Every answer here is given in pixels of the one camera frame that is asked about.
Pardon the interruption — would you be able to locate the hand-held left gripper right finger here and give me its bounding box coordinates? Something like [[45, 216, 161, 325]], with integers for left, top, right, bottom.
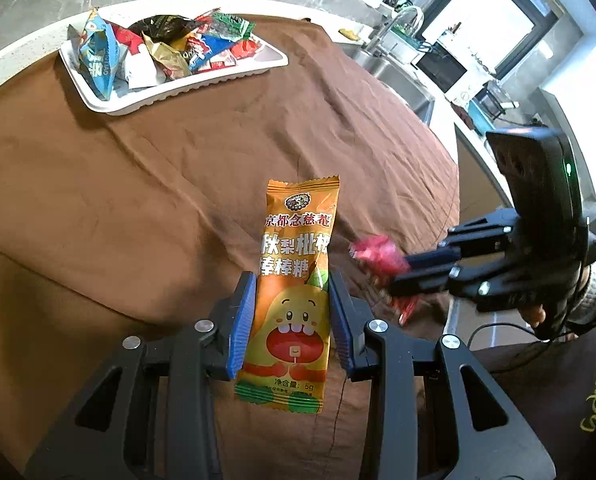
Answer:
[[328, 270, 554, 480]]

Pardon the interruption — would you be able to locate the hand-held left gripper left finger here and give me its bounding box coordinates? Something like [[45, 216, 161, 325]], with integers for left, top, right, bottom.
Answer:
[[22, 271, 257, 480]]

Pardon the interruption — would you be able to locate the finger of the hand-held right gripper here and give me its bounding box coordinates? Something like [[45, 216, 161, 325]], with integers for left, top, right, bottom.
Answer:
[[404, 210, 522, 272], [388, 255, 545, 314]]

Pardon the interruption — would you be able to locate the red candy packet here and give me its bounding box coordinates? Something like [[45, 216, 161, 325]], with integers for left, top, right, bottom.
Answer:
[[349, 234, 421, 328]]

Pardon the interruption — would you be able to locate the orange lollipop packet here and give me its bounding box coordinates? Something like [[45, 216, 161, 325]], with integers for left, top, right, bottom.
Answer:
[[235, 176, 339, 416]]

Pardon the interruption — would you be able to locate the white plastic tray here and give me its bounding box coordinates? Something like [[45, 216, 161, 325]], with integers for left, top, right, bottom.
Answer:
[[59, 10, 289, 116]]

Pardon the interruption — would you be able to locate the blue snack packet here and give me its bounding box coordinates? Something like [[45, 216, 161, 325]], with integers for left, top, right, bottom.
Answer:
[[78, 10, 128, 102]]

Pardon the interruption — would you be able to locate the pile of mixed snacks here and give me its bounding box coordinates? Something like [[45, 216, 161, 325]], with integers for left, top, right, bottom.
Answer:
[[68, 7, 266, 103]]

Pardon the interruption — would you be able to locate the person's right hand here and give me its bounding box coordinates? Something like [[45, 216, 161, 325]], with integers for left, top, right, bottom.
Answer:
[[520, 305, 547, 329]]

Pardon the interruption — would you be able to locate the person's dark clothing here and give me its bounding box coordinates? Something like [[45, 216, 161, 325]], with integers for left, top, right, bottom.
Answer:
[[458, 310, 596, 480]]

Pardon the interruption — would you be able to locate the white microwave oven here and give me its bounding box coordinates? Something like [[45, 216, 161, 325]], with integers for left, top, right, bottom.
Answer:
[[412, 42, 495, 107]]

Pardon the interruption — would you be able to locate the brown tablecloth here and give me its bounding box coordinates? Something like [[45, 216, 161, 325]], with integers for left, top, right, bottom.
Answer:
[[0, 12, 461, 480]]

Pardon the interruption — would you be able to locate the steel kitchen sink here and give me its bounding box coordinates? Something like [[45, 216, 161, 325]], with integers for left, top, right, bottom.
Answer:
[[353, 47, 437, 122]]

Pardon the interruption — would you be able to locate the window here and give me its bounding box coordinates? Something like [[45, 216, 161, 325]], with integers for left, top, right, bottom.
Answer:
[[422, 0, 571, 72]]

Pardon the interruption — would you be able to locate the chrome kitchen faucet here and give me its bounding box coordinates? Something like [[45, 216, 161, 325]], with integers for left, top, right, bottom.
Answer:
[[367, 5, 427, 57]]

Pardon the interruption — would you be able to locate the black cable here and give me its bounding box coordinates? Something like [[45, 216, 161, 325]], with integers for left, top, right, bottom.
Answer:
[[465, 322, 554, 377]]

